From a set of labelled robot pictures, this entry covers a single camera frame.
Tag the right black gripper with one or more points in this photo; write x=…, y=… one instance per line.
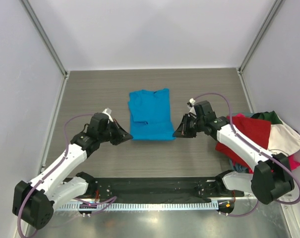
x=190, y=125

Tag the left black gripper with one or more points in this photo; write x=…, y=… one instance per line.
x=115, y=134

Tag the blue t shirt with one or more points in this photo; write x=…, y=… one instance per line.
x=150, y=115

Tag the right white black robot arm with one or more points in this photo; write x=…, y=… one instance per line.
x=271, y=177

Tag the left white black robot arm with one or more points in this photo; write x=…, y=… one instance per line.
x=35, y=202

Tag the red t shirt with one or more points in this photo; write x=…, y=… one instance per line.
x=257, y=130

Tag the dark green t shirt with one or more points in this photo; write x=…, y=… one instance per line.
x=268, y=116

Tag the white t shirt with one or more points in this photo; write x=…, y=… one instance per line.
x=283, y=139

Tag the pink t shirt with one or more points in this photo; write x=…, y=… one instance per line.
x=293, y=163

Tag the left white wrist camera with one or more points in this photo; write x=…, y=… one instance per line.
x=108, y=112

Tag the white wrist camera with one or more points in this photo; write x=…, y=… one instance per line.
x=108, y=112
x=190, y=105

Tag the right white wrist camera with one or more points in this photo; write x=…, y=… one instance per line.
x=190, y=105

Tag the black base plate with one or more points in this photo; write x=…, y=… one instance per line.
x=158, y=190

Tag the perforated metal rail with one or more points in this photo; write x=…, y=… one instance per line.
x=78, y=206

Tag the right aluminium frame post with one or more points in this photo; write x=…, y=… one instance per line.
x=273, y=11

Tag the aluminium frame post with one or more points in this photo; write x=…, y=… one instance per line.
x=273, y=11
x=43, y=35

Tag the left aluminium frame post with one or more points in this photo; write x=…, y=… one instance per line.
x=43, y=35

